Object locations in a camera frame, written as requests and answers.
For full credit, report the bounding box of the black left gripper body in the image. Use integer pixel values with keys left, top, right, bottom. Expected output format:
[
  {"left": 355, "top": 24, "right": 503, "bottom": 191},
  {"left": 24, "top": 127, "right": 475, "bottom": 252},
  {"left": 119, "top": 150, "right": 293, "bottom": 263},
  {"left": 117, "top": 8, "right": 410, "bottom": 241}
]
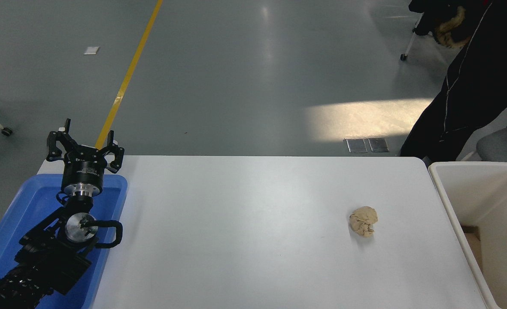
[{"left": 62, "top": 146, "right": 108, "bottom": 187}]

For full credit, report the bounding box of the tan paper ball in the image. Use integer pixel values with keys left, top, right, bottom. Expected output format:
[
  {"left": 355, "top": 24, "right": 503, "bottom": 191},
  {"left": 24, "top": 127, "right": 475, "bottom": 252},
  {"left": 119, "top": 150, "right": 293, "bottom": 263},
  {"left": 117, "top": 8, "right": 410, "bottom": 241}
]
[{"left": 349, "top": 206, "right": 378, "bottom": 238}]

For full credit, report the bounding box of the blue plastic tray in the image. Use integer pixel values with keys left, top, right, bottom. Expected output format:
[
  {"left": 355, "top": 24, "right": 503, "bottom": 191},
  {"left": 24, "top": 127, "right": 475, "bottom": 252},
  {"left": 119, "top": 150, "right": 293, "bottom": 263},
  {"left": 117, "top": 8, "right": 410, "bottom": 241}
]
[{"left": 0, "top": 173, "right": 128, "bottom": 309}]

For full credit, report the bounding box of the yellow floor tape line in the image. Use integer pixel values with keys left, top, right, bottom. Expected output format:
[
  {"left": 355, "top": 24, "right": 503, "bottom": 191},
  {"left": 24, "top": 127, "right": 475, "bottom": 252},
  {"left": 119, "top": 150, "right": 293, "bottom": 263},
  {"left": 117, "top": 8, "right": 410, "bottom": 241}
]
[{"left": 95, "top": 0, "right": 164, "bottom": 150}]

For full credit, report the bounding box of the large pale bin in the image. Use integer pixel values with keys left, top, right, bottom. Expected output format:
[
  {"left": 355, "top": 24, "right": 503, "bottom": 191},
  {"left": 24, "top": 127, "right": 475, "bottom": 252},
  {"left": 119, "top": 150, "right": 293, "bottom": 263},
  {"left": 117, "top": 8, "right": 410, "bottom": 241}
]
[{"left": 428, "top": 161, "right": 507, "bottom": 309}]

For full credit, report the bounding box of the grey chair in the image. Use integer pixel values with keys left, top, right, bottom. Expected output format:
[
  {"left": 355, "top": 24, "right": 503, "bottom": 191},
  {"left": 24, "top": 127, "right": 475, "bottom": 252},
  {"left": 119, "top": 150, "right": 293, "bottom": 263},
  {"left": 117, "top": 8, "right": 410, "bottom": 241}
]
[{"left": 461, "top": 109, "right": 507, "bottom": 166}]

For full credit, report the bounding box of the person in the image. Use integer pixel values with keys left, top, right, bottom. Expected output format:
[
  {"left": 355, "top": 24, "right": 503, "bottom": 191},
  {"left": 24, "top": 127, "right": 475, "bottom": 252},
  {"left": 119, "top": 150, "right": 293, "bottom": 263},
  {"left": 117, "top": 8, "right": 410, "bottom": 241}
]
[{"left": 399, "top": 0, "right": 507, "bottom": 166}]

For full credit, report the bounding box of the metal floor plate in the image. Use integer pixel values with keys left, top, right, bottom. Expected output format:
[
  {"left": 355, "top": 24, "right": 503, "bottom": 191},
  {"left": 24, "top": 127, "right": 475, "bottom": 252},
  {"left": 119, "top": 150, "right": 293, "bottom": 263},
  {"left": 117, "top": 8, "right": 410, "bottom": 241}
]
[
  {"left": 346, "top": 138, "right": 368, "bottom": 153},
  {"left": 368, "top": 137, "right": 390, "bottom": 153}
]

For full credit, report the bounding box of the white chair leg with caster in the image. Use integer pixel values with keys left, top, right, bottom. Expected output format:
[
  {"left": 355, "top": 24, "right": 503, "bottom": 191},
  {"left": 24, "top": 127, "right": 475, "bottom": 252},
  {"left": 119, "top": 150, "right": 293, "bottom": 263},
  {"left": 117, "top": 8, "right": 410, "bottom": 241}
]
[{"left": 401, "top": 28, "right": 421, "bottom": 61}]

